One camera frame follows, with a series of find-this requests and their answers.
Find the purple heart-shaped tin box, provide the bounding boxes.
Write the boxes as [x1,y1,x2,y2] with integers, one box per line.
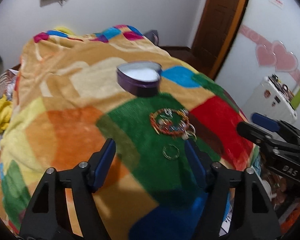
[116,61,162,98]

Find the items on suitcase top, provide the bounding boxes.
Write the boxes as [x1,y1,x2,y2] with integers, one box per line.
[269,74,294,102]

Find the silver bangle ring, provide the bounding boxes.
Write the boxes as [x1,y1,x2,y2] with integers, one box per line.
[162,143,180,160]

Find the grey bag behind bed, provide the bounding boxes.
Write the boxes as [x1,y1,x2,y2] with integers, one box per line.
[143,30,159,46]

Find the red braided bracelet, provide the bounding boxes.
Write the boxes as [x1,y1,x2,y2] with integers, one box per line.
[149,108,191,138]

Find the brown wooden door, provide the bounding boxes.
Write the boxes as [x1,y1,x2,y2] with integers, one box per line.
[191,0,248,80]

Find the white suitcase with stickers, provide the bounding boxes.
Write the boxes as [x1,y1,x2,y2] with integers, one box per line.
[242,75,298,124]

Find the tangled jewelry pile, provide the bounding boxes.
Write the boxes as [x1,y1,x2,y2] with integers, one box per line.
[153,108,197,141]

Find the yellow curved pillow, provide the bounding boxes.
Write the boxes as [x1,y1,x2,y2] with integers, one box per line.
[54,26,75,35]

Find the colourful patchwork fleece blanket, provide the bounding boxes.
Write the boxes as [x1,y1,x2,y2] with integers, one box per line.
[0,25,258,239]

